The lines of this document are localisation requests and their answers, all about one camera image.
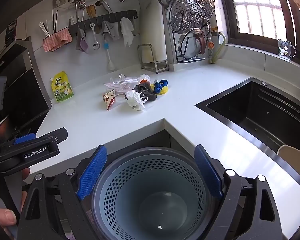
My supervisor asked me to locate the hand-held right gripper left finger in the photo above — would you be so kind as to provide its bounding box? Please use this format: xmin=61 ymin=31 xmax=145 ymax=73
xmin=17 ymin=144 xmax=108 ymax=240

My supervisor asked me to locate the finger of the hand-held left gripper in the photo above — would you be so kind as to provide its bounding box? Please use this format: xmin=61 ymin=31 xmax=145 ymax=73
xmin=0 ymin=127 xmax=68 ymax=173

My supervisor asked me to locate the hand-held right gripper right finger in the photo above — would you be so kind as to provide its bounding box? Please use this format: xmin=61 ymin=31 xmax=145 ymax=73
xmin=194 ymin=144 xmax=283 ymax=240

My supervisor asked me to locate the blue perforated waste basket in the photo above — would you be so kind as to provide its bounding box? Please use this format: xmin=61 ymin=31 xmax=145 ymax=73
xmin=91 ymin=147 xmax=227 ymax=240

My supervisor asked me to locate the red white snack wrapper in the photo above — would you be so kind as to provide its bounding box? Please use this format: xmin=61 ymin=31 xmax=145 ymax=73
xmin=103 ymin=91 xmax=117 ymax=111

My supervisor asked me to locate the white plastic bag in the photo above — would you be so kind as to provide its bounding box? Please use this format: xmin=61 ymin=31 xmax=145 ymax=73
xmin=125 ymin=90 xmax=147 ymax=112

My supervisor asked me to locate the black cloth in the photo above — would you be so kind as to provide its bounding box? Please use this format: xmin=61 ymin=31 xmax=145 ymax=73
xmin=134 ymin=82 xmax=158 ymax=102

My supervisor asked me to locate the blue and yellow wrapper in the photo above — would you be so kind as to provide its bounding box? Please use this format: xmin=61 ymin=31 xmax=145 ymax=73
xmin=154 ymin=79 xmax=169 ymax=93

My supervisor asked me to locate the person's left hand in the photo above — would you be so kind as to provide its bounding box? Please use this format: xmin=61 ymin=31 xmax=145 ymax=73
xmin=0 ymin=166 xmax=31 ymax=240

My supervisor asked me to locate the black range hood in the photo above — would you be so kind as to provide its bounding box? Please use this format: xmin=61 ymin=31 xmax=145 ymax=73
xmin=0 ymin=36 xmax=52 ymax=137

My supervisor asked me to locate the yellow green refill pouch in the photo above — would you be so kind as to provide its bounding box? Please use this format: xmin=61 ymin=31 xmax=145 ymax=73
xmin=50 ymin=70 xmax=74 ymax=104

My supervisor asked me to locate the black kitchen sink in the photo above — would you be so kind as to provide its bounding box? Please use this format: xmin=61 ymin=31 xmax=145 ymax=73
xmin=194 ymin=77 xmax=300 ymax=154

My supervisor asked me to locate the beige rounded board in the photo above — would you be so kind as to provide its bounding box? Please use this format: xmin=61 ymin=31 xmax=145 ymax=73
xmin=277 ymin=145 xmax=300 ymax=178

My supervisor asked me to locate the pink wavy dishcloth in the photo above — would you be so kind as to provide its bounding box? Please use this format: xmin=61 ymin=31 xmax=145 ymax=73
xmin=43 ymin=28 xmax=73 ymax=53

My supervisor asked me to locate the chopstick bundle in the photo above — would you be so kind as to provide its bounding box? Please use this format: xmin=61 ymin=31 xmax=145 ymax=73
xmin=38 ymin=9 xmax=59 ymax=37

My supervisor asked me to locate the yellow plastic lid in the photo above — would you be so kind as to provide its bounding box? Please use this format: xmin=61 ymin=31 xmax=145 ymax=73
xmin=150 ymin=84 xmax=169 ymax=96

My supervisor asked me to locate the orange fruit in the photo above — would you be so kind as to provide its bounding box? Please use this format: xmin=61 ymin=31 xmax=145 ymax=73
xmin=109 ymin=76 xmax=150 ymax=92

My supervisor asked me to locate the purple grey rag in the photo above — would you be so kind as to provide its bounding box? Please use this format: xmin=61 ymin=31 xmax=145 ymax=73
xmin=76 ymin=28 xmax=91 ymax=54

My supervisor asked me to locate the blue white bottle brush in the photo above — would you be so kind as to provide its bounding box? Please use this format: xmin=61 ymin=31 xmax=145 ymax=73
xmin=103 ymin=40 xmax=116 ymax=71

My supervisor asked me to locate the black lid rack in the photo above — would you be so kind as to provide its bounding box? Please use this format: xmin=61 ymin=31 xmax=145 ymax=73
xmin=171 ymin=29 xmax=207 ymax=64

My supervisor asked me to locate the metal spoon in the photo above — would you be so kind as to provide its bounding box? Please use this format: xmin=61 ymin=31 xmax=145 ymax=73
xmin=90 ymin=23 xmax=101 ymax=50

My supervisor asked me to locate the metal cutting board stand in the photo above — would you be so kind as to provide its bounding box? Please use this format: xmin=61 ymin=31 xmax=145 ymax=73
xmin=137 ymin=44 xmax=170 ymax=74

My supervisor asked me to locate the gas valve with orange dial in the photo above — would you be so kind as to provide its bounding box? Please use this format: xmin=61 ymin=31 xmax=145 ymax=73
xmin=206 ymin=37 xmax=216 ymax=64

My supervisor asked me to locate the wooden spatula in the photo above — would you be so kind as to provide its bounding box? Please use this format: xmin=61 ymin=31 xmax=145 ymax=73
xmin=86 ymin=4 xmax=97 ymax=18

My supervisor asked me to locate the glass mug with print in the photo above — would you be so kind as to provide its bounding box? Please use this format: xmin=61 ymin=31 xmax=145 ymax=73
xmin=277 ymin=38 xmax=297 ymax=62

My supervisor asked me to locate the white rag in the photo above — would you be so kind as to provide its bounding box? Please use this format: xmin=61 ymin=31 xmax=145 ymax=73
xmin=120 ymin=17 xmax=135 ymax=48

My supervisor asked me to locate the white cutting board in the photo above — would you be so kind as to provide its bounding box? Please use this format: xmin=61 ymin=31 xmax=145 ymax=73
xmin=140 ymin=4 xmax=170 ymax=64

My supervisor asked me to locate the steel steamer plate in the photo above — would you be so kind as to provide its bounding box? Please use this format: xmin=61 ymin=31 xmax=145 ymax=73
xmin=168 ymin=0 xmax=216 ymax=32

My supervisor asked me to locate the black wall packet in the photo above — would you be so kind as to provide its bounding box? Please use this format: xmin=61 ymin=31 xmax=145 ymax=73
xmin=4 ymin=19 xmax=18 ymax=43

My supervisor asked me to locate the yellow green hose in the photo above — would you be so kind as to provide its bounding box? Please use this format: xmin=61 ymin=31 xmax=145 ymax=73
xmin=211 ymin=31 xmax=227 ymax=64

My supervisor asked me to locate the glass lid with brown handle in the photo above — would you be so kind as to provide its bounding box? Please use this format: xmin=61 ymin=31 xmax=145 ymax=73
xmin=177 ymin=27 xmax=212 ymax=59

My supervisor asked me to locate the grey wall hook rail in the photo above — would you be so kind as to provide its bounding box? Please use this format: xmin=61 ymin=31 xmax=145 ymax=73
xmin=68 ymin=10 xmax=138 ymax=34

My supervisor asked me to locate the window with dark frame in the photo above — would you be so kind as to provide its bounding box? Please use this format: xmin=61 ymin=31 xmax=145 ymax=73
xmin=216 ymin=0 xmax=300 ymax=68

